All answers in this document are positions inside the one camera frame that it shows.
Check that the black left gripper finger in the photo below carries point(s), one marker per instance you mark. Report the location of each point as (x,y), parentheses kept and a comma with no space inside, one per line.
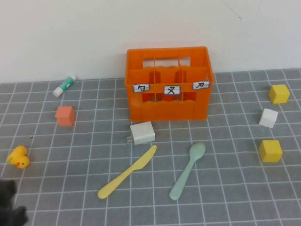
(16,216)
(5,193)

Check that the yellow plastic knife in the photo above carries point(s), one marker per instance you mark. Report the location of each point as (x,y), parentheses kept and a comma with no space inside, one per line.
(127,175)

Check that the mint green plastic spoon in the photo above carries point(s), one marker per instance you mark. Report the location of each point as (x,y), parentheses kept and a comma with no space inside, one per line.
(185,174)

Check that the orange plastic cutlery holder crate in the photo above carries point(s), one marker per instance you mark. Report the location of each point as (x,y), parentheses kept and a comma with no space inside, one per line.
(168,110)

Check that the yellow rubber duck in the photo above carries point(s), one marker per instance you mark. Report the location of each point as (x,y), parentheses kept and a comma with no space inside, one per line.
(20,157)

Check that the grey grid tablecloth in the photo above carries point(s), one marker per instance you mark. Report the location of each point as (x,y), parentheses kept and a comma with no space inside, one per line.
(94,188)

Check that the salmon orange cube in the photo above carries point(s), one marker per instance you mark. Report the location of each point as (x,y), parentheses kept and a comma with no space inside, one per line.
(64,116)

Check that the white green glue stick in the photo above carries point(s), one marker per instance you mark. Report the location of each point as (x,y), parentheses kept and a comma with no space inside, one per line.
(64,86)

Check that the white power adapter plug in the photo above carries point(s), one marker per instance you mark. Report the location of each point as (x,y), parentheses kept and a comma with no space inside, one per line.
(143,133)

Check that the yellow cube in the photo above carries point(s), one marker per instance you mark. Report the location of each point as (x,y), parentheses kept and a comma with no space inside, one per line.
(279,94)
(271,151)

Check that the white cube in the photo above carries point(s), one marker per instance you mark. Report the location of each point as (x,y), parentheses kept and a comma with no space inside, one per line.
(268,117)

